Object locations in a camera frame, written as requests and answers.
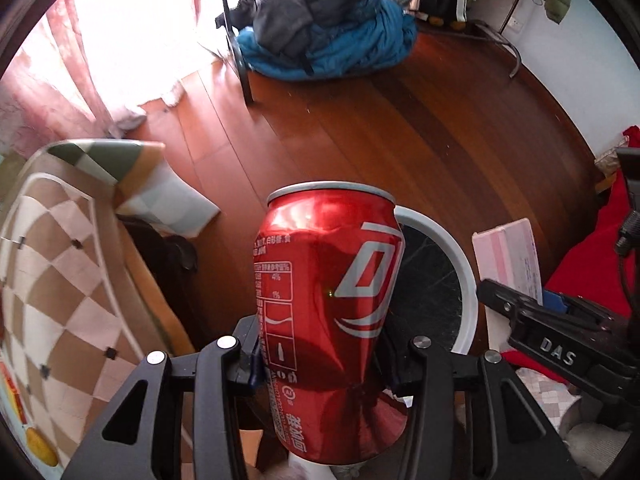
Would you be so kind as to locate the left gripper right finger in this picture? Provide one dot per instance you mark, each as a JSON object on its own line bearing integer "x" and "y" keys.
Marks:
{"x": 470, "y": 418}

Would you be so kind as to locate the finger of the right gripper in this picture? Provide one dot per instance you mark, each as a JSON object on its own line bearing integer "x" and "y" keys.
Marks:
{"x": 553, "y": 301}

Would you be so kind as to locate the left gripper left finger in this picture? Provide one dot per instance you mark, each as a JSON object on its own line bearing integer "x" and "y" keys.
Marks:
{"x": 138, "y": 435}

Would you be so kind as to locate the pink white toothpaste box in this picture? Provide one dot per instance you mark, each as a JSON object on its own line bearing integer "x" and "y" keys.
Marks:
{"x": 507, "y": 254}

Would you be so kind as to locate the red cola can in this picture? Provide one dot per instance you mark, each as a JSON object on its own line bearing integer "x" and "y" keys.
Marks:
{"x": 326, "y": 258}

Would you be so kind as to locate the white round trash bin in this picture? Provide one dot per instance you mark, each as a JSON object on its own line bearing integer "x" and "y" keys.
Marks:
{"x": 435, "y": 291}

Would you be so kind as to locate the red blanket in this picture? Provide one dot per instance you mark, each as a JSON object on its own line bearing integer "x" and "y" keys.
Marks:
{"x": 603, "y": 267}

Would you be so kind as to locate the checkered pastel pillow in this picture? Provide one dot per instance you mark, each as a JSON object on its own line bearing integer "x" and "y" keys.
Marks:
{"x": 554, "y": 398}

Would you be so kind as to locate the yellow round fruit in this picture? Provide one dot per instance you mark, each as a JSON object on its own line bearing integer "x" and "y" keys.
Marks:
{"x": 40, "y": 447}

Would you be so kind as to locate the pink floral curtain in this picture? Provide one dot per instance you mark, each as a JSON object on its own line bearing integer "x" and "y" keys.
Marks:
{"x": 48, "y": 93}

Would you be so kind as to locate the blue and black clothes pile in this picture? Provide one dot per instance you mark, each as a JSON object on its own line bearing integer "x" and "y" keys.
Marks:
{"x": 296, "y": 40}

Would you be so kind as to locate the black clothes rack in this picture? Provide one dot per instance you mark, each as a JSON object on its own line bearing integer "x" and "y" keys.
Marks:
{"x": 239, "y": 64}

